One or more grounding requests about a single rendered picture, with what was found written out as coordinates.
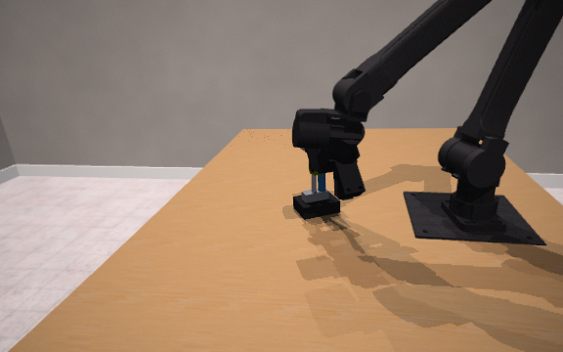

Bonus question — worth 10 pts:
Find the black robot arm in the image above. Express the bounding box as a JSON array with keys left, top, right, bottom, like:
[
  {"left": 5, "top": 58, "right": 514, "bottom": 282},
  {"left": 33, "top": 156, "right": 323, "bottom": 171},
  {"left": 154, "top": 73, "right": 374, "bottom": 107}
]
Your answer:
[{"left": 292, "top": 0, "right": 563, "bottom": 232}]

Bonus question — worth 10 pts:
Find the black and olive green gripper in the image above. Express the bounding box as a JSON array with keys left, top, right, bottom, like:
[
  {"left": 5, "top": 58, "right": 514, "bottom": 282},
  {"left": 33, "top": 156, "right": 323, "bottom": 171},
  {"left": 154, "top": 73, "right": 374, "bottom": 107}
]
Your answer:
[{"left": 304, "top": 145, "right": 347, "bottom": 176}]

